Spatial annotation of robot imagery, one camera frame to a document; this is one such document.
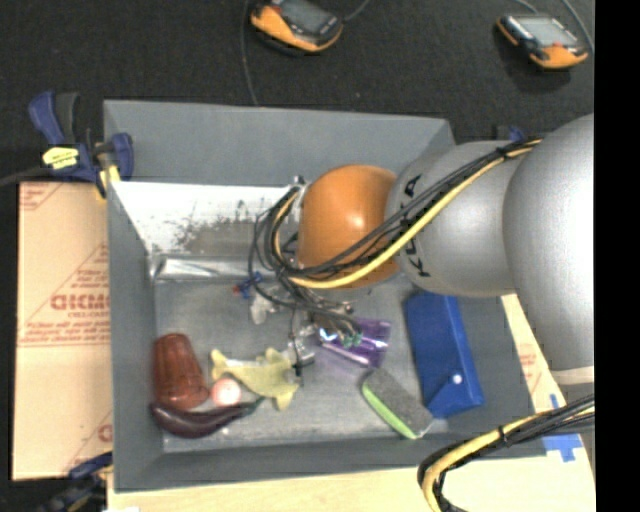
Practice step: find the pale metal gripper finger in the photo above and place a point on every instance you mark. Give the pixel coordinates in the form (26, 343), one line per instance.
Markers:
(297, 344)
(308, 356)

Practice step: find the yellow toy fish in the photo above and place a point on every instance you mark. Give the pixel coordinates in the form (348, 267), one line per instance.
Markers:
(260, 374)

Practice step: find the clear glass thing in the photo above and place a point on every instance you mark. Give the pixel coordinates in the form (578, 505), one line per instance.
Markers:
(261, 310)

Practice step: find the pink ball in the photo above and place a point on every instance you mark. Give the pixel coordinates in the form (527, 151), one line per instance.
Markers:
(226, 391)

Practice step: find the green and grey sponge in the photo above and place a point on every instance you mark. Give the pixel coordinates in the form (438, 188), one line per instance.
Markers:
(397, 400)

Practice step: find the blue box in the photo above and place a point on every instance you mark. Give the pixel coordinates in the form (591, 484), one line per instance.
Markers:
(440, 350)

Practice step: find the red-brown ribbed cup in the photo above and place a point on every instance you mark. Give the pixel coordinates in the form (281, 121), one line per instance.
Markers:
(176, 370)

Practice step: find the purple toy eggplant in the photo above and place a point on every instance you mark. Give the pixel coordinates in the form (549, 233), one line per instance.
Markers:
(195, 422)

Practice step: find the grey metal bin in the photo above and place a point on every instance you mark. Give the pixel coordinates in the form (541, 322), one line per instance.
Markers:
(300, 140)

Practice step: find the brown cardboard board red print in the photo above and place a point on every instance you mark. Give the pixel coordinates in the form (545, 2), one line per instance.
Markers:
(60, 310)

